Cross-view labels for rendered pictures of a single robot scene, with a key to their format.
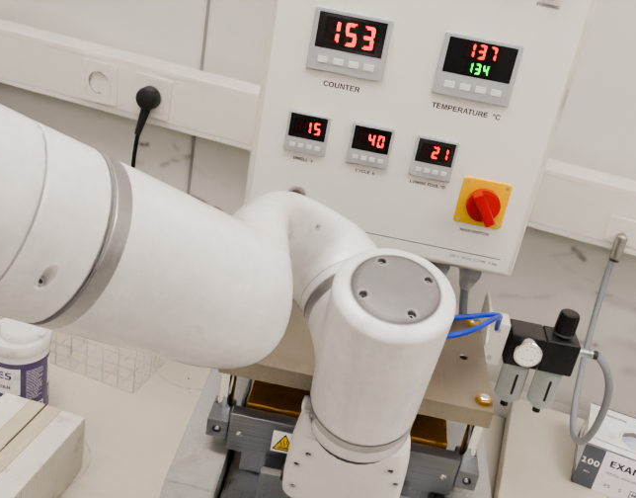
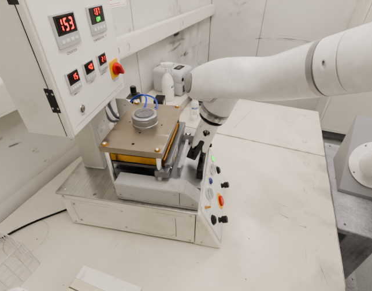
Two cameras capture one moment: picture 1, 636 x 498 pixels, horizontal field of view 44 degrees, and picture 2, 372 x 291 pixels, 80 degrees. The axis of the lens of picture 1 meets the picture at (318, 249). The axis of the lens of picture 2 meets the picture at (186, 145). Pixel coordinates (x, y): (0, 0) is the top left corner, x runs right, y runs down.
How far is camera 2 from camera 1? 0.72 m
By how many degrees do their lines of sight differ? 68
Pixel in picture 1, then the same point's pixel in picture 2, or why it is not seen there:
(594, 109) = not seen: hidden behind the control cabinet
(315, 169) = (81, 93)
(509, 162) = (112, 49)
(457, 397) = (176, 110)
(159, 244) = not seen: hidden behind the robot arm
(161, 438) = (78, 246)
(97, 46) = not seen: outside the picture
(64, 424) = (87, 273)
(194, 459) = (173, 185)
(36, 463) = (114, 280)
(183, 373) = (32, 242)
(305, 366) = (165, 135)
